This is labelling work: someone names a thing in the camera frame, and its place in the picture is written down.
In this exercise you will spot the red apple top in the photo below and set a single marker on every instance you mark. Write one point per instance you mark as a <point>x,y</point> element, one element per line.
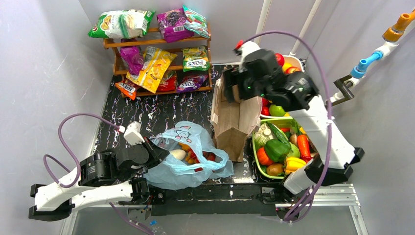
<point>280,59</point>

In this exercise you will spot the brown paper bag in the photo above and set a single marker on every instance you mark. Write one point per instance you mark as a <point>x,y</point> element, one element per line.
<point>233,122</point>

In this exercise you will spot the red apple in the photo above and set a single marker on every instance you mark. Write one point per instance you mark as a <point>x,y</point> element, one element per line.
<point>280,59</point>
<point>292,69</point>

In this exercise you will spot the green Fox's candy bag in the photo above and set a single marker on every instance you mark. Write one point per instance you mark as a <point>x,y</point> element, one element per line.
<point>195,59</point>

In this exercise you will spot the purple snack bag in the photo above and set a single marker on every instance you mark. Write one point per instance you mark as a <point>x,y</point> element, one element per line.
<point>171,26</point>
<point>133,57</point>

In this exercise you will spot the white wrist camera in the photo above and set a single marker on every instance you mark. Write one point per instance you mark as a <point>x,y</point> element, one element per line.
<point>248,48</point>
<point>131,133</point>

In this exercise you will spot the green white chips bag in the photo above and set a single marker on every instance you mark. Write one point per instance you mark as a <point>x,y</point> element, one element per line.
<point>122,24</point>

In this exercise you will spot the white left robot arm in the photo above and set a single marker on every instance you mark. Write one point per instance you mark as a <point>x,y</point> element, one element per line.
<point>110,176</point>

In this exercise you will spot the wooden snack shelf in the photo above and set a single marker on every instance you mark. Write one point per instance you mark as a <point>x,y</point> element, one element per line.
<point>153,39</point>

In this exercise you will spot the red cherry bunch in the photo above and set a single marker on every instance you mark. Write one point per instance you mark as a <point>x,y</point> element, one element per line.
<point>206,155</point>

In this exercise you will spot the orange food piece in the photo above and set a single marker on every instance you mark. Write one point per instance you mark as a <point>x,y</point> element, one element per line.
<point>190,155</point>

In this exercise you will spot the orange snack bag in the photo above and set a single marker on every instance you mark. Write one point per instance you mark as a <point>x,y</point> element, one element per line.
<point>127,88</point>

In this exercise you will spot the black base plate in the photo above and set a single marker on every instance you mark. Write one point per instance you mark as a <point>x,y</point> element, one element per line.
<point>244,198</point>

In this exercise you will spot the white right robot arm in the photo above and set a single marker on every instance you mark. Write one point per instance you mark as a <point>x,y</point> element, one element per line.
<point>336,155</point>

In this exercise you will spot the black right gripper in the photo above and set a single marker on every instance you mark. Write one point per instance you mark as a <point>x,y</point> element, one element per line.
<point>230,82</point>

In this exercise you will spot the purple snack bag top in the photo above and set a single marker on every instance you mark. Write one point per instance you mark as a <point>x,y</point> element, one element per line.
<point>171,26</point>

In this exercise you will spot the green red snack bag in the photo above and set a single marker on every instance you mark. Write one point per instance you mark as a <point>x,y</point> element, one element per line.
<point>195,22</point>

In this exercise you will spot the white fruit basket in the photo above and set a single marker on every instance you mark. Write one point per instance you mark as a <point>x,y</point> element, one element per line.
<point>289,61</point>

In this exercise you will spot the pipe with blue orange fittings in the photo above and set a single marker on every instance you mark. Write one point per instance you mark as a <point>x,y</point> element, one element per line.
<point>392,36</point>

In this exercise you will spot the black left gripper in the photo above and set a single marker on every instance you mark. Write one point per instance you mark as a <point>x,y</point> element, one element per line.
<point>150,154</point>

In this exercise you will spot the white garlic cabbage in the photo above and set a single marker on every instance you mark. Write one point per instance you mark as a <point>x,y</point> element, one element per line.
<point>263,135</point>

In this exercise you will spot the yellow snack bag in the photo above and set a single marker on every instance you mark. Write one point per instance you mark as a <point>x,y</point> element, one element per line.
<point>156,63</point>

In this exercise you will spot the white pipe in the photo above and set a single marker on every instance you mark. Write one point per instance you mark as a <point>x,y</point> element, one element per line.
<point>305,26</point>
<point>263,16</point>

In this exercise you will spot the lime green apple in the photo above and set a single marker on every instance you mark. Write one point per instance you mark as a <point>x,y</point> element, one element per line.
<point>276,111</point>

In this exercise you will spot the green bell pepper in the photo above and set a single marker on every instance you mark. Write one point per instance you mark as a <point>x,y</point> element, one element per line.
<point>276,150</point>

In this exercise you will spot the purple Fox's candy bag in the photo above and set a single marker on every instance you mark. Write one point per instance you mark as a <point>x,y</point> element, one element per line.
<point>191,82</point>

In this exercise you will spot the red carrot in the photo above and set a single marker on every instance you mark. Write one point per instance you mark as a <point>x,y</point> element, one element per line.
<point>304,147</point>

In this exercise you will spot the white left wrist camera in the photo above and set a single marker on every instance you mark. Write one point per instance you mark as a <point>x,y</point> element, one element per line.
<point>131,133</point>

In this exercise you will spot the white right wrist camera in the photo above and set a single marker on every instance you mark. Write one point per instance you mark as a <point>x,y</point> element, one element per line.
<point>248,48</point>

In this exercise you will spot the white pipe left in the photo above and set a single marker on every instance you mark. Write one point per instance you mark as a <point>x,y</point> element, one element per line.
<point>263,16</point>

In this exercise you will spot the brown kiwi potato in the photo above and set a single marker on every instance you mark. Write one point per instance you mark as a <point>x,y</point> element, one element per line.
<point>275,169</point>

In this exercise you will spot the light blue plastic grocery bag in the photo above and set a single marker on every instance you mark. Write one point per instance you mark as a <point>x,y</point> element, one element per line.
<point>174,174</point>

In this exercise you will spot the orange tomato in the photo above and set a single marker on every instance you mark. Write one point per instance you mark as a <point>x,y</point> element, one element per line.
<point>263,158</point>

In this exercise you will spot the white pipe right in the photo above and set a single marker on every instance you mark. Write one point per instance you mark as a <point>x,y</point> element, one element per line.
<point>305,26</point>

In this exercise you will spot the green vegetable basket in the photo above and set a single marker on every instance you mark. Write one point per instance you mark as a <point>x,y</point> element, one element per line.
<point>288,127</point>

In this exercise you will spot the purple snack bag middle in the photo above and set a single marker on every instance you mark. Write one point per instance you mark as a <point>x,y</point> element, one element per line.
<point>133,57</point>

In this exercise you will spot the red apple right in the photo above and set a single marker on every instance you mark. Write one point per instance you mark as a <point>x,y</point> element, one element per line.
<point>292,69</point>

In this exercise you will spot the white radish with leaves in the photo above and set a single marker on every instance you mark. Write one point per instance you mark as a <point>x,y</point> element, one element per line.
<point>178,154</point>

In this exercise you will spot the yellow bell pepper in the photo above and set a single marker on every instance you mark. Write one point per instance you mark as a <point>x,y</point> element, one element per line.
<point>292,164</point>

